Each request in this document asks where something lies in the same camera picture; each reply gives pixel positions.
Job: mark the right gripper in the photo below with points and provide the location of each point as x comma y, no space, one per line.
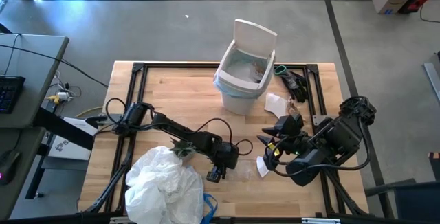
295,143

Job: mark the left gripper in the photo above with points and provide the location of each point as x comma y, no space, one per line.
223,153

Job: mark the clear printed plastic bag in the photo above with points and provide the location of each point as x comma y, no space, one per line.
262,167

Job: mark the succulent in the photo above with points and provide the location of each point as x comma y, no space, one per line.
182,148

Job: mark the white plastic trash bin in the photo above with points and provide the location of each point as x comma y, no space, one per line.
237,105

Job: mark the blue plastic bin liner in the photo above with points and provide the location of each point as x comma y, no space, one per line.
227,88

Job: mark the brown paper wrapper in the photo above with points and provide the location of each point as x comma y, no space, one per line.
258,68

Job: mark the large white plastic bag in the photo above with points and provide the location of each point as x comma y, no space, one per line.
165,189

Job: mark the white swing bin lid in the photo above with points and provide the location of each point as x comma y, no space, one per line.
256,38

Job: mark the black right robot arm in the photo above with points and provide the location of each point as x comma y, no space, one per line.
337,141

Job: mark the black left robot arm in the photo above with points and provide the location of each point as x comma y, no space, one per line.
165,128

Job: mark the torn white paper piece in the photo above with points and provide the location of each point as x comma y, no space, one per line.
275,105

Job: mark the crumpled tan clear wrapper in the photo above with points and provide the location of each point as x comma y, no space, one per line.
295,106

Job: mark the black glove with green cuff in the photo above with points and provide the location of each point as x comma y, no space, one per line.
294,83

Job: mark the white printed box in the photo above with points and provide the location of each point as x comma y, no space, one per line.
72,145

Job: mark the dark blue chair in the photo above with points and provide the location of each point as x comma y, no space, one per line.
412,200

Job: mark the grey metal bar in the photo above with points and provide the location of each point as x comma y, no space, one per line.
433,79

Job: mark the grey desk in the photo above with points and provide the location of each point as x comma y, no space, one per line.
34,62
31,148

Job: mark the black computer mouse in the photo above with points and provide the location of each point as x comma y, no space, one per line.
8,165

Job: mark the black keyboard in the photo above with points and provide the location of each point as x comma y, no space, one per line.
10,93

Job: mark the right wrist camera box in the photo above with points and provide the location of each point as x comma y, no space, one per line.
289,125

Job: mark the silver corner bracket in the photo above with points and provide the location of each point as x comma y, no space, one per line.
319,119

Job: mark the black aluminium table frame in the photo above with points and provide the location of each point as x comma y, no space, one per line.
165,66

